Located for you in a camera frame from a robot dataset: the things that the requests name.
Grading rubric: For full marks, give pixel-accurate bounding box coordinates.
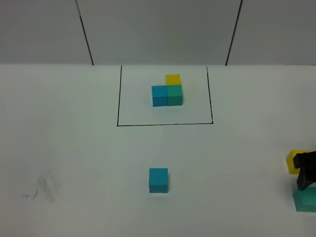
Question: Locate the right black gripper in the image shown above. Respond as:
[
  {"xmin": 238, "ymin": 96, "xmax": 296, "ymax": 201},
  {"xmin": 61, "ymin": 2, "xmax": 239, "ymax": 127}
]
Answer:
[{"xmin": 293, "ymin": 151, "xmax": 316, "ymax": 190}]

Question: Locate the yellow template block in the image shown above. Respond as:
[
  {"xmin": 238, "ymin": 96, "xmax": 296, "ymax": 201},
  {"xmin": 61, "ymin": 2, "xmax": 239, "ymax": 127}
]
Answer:
[{"xmin": 165, "ymin": 74, "xmax": 182, "ymax": 85}]

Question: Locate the blue template block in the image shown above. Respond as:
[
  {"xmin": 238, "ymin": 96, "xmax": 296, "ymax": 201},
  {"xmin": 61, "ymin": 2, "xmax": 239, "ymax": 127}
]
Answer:
[{"xmin": 152, "ymin": 85, "xmax": 168, "ymax": 107}]

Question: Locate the green template block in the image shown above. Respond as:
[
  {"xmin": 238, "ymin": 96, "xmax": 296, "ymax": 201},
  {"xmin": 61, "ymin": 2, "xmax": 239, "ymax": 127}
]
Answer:
[{"xmin": 167, "ymin": 85, "xmax": 183, "ymax": 106}]

